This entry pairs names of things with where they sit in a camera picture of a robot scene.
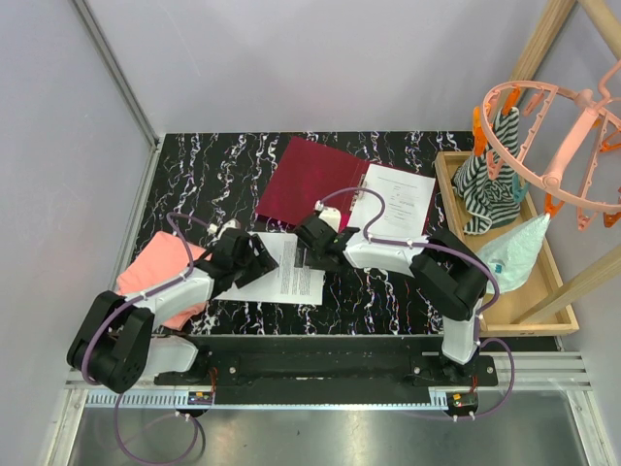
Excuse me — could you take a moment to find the white paper sheet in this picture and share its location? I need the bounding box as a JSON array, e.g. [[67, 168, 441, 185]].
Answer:
[[217, 232, 324, 306]]

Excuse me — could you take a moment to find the red plastic folder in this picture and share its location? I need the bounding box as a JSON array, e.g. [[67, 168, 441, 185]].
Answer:
[[254, 136, 441, 237]]

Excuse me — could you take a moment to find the white printed top paper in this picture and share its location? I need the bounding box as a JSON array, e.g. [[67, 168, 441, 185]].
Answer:
[[366, 164, 436, 239]]

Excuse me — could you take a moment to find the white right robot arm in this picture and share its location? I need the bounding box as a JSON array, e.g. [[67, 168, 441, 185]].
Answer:
[[294, 214, 491, 385]]

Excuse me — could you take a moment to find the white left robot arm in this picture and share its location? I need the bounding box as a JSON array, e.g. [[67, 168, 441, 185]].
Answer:
[[66, 228, 278, 394]]

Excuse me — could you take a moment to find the pink folded cloth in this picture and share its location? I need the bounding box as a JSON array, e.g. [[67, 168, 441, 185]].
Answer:
[[116, 231, 208, 331]]

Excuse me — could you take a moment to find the striped sock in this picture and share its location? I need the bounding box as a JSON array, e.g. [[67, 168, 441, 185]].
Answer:
[[451, 107, 520, 235]]

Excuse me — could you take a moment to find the light teal cloth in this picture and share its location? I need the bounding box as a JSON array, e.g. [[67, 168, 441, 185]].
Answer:
[[477, 214, 551, 294]]

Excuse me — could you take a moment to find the wooden tray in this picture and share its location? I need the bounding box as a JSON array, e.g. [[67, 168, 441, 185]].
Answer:
[[435, 151, 579, 337]]

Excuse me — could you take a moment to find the pink round clip hanger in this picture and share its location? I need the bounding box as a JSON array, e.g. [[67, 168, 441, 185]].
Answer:
[[473, 63, 620, 231]]

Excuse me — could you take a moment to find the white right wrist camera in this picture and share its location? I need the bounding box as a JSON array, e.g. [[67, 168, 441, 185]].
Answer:
[[314, 201, 342, 233]]

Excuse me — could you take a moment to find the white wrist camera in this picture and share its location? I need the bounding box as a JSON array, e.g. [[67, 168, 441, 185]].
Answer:
[[208, 218, 241, 239], [314, 201, 342, 233]]

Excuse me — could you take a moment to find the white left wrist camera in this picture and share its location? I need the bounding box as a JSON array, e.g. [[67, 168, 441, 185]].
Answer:
[[208, 218, 241, 239]]

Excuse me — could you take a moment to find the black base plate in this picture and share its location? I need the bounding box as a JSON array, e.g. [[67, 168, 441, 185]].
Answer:
[[154, 335, 499, 407]]

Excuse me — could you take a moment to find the aluminium frame rail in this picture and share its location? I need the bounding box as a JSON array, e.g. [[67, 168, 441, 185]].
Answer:
[[39, 1, 160, 465]]

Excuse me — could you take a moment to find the wooden rack frame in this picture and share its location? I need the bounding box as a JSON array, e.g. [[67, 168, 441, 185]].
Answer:
[[510, 1, 620, 322]]

